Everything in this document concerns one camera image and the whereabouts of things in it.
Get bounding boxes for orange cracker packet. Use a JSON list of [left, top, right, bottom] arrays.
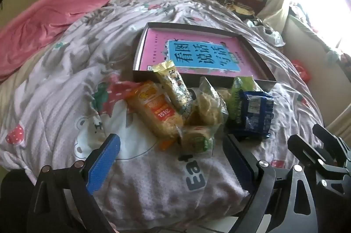
[[125, 80, 184, 151]]

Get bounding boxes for light green snack packet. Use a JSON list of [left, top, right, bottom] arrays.
[[226, 75, 264, 121]]

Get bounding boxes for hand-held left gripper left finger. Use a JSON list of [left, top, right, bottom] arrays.
[[27, 134, 121, 233]]

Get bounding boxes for pink book with blue label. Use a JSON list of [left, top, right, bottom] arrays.
[[138, 28, 257, 78]]

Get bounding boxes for pink blanket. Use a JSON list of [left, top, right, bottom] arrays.
[[0, 0, 117, 82]]

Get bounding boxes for small green-label cake packet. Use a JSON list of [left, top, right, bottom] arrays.
[[179, 125, 217, 157]]

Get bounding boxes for white plastic bag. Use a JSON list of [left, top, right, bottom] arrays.
[[245, 17, 287, 47]]

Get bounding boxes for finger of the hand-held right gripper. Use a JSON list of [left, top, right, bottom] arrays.
[[287, 134, 330, 172], [312, 123, 351, 165]]

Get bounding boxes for blue cookie packet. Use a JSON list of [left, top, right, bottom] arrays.
[[226, 90, 275, 141]]

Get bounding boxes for red plastic bag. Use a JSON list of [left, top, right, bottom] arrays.
[[291, 59, 312, 82]]

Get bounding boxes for printed strawberry quilt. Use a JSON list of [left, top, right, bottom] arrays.
[[0, 0, 330, 225]]

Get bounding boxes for yellow snack bar packet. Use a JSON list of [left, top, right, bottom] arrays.
[[152, 60, 194, 115]]

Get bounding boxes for clear pastry bag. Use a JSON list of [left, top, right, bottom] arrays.
[[186, 76, 229, 129]]

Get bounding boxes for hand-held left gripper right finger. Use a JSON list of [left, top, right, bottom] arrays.
[[223, 134, 316, 233]]

